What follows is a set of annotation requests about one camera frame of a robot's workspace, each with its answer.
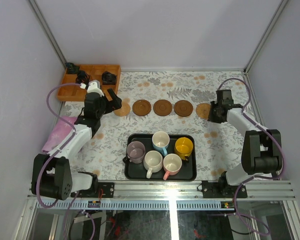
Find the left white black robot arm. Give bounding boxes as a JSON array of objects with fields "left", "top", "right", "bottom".
[{"left": 31, "top": 88, "right": 122, "bottom": 201}]

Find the floral tablecloth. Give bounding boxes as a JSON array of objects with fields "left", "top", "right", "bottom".
[{"left": 70, "top": 71, "right": 248, "bottom": 180}]

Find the aluminium front rail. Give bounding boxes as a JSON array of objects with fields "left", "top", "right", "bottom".
[{"left": 27, "top": 179, "right": 297, "bottom": 201}]

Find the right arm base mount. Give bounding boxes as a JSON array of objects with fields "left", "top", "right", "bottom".
[{"left": 201, "top": 172, "right": 238, "bottom": 199}]

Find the orange wooden compartment tray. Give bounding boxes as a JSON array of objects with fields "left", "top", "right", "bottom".
[{"left": 57, "top": 64, "right": 121, "bottom": 102}]

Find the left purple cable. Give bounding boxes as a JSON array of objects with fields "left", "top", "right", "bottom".
[{"left": 34, "top": 83, "right": 96, "bottom": 240}]

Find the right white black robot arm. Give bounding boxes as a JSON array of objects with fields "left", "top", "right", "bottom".
[{"left": 208, "top": 89, "right": 284, "bottom": 198}]

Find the dark wooden coaster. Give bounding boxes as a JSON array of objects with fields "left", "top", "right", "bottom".
[
  {"left": 132, "top": 99, "right": 152, "bottom": 117},
  {"left": 174, "top": 100, "right": 193, "bottom": 117},
  {"left": 153, "top": 99, "right": 172, "bottom": 117}
]

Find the pink princess cloth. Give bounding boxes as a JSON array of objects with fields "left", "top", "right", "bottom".
[{"left": 41, "top": 119, "right": 73, "bottom": 153}]

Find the black serving tray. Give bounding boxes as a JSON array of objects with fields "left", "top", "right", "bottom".
[{"left": 123, "top": 132, "right": 197, "bottom": 181}]

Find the yellow mug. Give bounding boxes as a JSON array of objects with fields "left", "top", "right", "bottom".
[{"left": 174, "top": 137, "right": 194, "bottom": 161}]

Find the black orange cable roll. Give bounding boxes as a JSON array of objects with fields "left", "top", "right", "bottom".
[{"left": 75, "top": 70, "right": 89, "bottom": 85}]

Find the purple mug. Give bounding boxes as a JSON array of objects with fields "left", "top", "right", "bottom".
[{"left": 122, "top": 141, "right": 146, "bottom": 164}]

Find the blue mug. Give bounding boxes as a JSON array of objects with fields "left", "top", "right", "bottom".
[{"left": 152, "top": 131, "right": 170, "bottom": 157}]

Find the woven rattan coaster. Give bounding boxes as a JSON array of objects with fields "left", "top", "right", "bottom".
[
  {"left": 195, "top": 103, "right": 211, "bottom": 120},
  {"left": 114, "top": 102, "right": 131, "bottom": 117}
]

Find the black cable roll right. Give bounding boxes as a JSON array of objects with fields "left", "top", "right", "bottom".
[{"left": 101, "top": 70, "right": 118, "bottom": 85}]

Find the blue slotted cable duct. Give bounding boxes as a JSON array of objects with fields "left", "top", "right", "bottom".
[{"left": 36, "top": 201, "right": 237, "bottom": 210}]

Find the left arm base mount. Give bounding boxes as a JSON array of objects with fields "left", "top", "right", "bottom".
[{"left": 70, "top": 172, "right": 115, "bottom": 199}]

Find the black roll far corner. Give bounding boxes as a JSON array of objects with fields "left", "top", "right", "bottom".
[{"left": 65, "top": 62, "right": 77, "bottom": 72}]

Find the cream white mug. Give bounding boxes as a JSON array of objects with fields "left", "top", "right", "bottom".
[{"left": 143, "top": 150, "right": 163, "bottom": 179}]

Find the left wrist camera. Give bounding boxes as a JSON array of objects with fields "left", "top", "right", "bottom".
[{"left": 87, "top": 80, "right": 105, "bottom": 97}]

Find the pink mug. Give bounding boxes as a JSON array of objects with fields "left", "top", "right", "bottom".
[{"left": 163, "top": 153, "right": 182, "bottom": 181}]

